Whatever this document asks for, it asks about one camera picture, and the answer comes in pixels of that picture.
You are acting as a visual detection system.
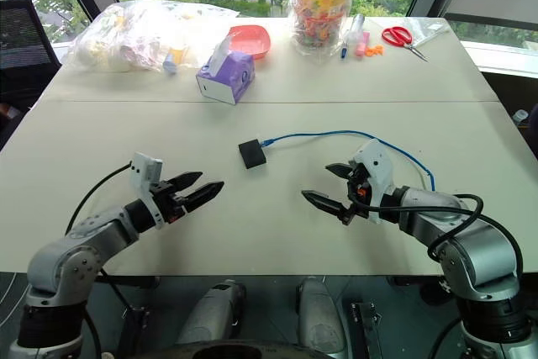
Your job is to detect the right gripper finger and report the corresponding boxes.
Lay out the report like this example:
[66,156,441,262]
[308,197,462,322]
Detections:
[325,162,352,180]
[300,189,352,220]

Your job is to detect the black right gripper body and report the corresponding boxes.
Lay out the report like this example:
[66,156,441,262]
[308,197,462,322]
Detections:
[340,162,373,226]

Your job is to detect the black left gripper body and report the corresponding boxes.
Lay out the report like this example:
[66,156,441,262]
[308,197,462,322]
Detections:
[149,180,188,225]

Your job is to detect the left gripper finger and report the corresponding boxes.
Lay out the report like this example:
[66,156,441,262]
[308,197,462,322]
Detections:
[181,181,225,214]
[169,171,204,193]

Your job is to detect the small black box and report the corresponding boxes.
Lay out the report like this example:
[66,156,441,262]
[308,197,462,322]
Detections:
[237,138,267,171]

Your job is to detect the dark rounded silver shape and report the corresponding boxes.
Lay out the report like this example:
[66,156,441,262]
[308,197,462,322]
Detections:
[175,278,250,348]
[295,276,349,356]

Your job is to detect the purple tissue box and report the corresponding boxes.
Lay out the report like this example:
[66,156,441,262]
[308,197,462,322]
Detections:
[195,34,256,106]

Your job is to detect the blue and yellow tube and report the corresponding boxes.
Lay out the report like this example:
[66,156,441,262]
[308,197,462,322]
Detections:
[162,45,191,76]

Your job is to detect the pink eraser block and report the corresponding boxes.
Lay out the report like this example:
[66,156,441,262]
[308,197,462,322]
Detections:
[354,31,372,58]

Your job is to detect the clear bag of white items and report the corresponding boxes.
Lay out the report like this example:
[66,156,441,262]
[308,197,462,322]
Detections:
[66,0,241,75]

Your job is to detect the red plastic bowl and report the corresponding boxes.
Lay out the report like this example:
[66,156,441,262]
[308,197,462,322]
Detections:
[228,24,272,61]

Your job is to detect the bag of colourful cups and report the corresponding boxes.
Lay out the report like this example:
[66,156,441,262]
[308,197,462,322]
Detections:
[288,0,359,56]

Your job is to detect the flat clear plastic bag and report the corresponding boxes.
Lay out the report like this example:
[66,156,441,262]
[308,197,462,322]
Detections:
[403,17,451,48]

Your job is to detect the black mesh office chair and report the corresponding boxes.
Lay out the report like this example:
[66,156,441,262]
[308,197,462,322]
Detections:
[0,0,63,119]

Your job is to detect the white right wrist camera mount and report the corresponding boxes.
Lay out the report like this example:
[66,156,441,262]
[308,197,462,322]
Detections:
[350,138,397,224]

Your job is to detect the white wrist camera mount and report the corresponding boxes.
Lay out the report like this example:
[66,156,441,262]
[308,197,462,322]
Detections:
[129,151,187,230]
[350,138,397,224]

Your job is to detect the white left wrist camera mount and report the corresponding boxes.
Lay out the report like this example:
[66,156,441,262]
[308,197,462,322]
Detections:
[129,151,187,230]

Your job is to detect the blue cable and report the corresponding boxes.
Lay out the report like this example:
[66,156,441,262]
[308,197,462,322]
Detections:
[258,129,437,193]

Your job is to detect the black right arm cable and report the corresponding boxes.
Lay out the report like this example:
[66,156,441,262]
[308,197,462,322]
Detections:
[356,193,525,281]

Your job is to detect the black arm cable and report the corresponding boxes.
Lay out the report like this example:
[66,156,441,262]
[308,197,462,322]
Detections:
[356,193,525,281]
[64,161,134,237]

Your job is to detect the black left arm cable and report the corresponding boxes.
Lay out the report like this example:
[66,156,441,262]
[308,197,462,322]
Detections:
[64,161,134,237]

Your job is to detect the black metal bracket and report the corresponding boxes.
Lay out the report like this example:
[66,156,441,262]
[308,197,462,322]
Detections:
[350,299,384,359]

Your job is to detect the red handled scissors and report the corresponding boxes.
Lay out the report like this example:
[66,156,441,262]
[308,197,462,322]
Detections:
[381,25,430,63]

